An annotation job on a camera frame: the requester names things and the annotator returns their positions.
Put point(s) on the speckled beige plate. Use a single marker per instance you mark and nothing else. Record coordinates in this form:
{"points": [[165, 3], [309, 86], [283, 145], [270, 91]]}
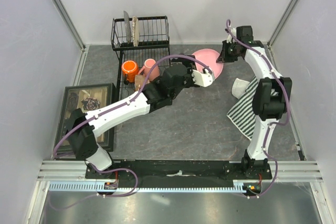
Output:
{"points": [[135, 31]]}

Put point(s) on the blue cable duct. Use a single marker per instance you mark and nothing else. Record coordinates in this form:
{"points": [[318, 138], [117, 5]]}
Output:
{"points": [[104, 187]]}

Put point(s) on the orange mug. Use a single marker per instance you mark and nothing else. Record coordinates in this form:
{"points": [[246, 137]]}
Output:
{"points": [[129, 70]]}

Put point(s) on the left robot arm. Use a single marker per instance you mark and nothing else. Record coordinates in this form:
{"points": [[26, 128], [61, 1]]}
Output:
{"points": [[83, 128]]}

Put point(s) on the black glass-lid organizer box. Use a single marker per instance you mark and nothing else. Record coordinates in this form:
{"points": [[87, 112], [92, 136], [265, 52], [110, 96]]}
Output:
{"points": [[87, 98]]}

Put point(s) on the pink mug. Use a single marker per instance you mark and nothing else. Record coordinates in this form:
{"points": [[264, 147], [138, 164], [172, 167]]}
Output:
{"points": [[146, 69]]}

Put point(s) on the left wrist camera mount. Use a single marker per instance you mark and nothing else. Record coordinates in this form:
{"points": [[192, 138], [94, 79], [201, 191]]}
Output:
{"points": [[202, 79]]}

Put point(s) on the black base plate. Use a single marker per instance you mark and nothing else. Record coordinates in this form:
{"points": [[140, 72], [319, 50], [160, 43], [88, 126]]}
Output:
{"points": [[192, 172]]}

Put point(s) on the beige patterned cup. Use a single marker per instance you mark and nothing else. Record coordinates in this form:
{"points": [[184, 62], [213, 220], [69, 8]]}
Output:
{"points": [[139, 81]]}

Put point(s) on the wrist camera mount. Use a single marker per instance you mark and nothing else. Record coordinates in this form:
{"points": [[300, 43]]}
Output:
{"points": [[202, 79], [231, 35]]}

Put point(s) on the white folded cloth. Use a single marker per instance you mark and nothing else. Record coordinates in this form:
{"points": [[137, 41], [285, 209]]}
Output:
{"points": [[239, 87]]}

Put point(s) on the black wire dish rack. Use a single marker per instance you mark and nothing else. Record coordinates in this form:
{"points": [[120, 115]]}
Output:
{"points": [[154, 42]]}

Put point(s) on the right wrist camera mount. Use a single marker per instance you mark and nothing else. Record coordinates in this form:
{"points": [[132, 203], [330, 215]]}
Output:
{"points": [[231, 35]]}

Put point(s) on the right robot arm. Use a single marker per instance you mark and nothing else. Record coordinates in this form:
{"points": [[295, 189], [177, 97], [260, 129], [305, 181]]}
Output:
{"points": [[269, 103]]}

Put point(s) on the aluminium frame rail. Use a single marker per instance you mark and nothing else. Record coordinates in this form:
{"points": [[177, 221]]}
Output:
{"points": [[286, 171]]}

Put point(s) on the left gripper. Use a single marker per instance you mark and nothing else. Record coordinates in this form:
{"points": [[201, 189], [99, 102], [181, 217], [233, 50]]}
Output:
{"points": [[190, 65]]}

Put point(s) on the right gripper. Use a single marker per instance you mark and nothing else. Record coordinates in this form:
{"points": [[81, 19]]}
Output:
{"points": [[223, 57]]}

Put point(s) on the green striped towel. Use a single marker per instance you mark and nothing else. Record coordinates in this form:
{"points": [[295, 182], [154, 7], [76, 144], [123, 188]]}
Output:
{"points": [[241, 114]]}

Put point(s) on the pink plate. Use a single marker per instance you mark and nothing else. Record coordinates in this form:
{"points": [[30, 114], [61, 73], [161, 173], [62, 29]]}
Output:
{"points": [[209, 57]]}

